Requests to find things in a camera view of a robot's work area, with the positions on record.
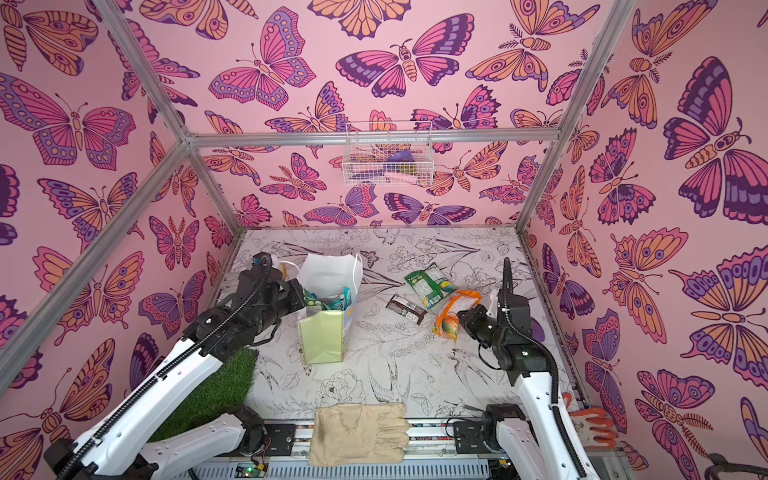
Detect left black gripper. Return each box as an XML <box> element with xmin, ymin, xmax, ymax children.
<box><xmin>247</xmin><ymin>280</ymin><xmax>305</xmax><ymax>342</ymax></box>

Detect yellow-green Fox's spring tea bag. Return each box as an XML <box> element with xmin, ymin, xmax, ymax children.
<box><xmin>304</xmin><ymin>287</ymin><xmax>352</xmax><ymax>316</ymax></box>

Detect orange Fox's candy bag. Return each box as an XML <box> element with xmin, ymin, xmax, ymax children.
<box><xmin>432</xmin><ymin>290</ymin><xmax>483</xmax><ymax>341</ymax></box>

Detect white paper bag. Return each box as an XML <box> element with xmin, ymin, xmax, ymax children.
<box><xmin>297</xmin><ymin>253</ymin><xmax>364</xmax><ymax>365</ymax></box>

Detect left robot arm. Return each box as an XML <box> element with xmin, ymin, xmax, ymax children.
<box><xmin>44</xmin><ymin>252</ymin><xmax>306</xmax><ymax>479</ymax></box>

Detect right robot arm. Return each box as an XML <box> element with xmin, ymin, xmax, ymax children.
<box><xmin>458</xmin><ymin>258</ymin><xmax>599</xmax><ymax>479</ymax></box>

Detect green spring tea bag back-side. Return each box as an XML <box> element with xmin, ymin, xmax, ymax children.
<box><xmin>405</xmin><ymin>263</ymin><xmax>456</xmax><ymax>309</ymax></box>

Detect purple pink garden trowel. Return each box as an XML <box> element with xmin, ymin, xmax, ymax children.
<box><xmin>530</xmin><ymin>318</ymin><xmax>546</xmax><ymax>343</ymax></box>

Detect small brown snack pack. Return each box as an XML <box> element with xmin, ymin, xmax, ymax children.
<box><xmin>386</xmin><ymin>294</ymin><xmax>427</xmax><ymax>325</ymax></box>

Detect green artificial grass mat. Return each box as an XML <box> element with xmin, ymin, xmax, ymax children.
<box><xmin>150</xmin><ymin>349</ymin><xmax>258</xmax><ymax>442</ymax></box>

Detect beige work glove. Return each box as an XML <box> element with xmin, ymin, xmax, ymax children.
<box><xmin>309</xmin><ymin>403</ymin><xmax>410</xmax><ymax>467</ymax></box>

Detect orange white garden glove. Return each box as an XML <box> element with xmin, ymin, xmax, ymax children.
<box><xmin>563</xmin><ymin>393</ymin><xmax>618</xmax><ymax>451</ymax></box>

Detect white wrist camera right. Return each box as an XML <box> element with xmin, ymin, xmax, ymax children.
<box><xmin>483</xmin><ymin>290</ymin><xmax>499</xmax><ymax>319</ymax></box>

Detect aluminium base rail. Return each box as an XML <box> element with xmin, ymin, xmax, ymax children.
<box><xmin>176</xmin><ymin>417</ymin><xmax>521</xmax><ymax>479</ymax></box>

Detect white wire basket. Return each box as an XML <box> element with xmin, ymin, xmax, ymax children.
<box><xmin>340</xmin><ymin>119</ymin><xmax>435</xmax><ymax>187</ymax></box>

